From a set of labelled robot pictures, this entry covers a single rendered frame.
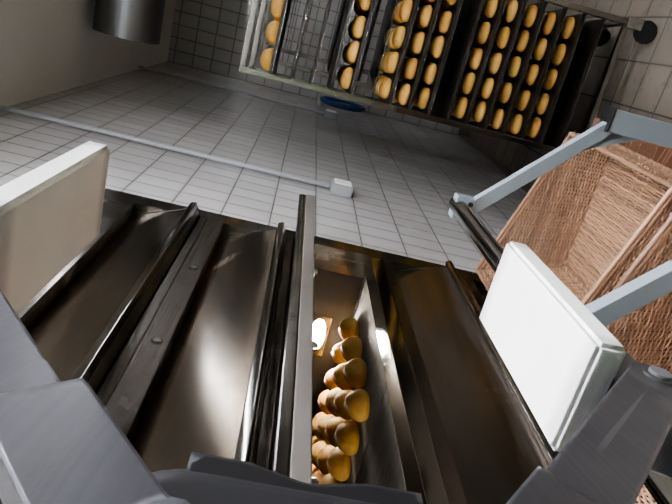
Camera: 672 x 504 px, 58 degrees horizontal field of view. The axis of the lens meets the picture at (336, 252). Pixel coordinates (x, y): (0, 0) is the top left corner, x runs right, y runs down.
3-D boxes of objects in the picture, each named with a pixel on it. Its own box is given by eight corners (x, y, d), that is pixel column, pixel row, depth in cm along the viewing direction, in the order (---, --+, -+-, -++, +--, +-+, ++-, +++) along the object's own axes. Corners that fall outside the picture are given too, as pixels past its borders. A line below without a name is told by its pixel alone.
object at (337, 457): (311, 596, 158) (290, 593, 157) (312, 468, 202) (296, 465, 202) (373, 404, 137) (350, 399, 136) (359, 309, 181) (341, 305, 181)
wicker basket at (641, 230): (642, 396, 139) (530, 373, 136) (554, 289, 191) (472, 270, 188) (746, 200, 122) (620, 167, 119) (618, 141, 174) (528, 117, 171)
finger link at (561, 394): (600, 344, 13) (631, 351, 13) (506, 239, 20) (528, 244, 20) (550, 452, 14) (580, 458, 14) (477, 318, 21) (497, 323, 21)
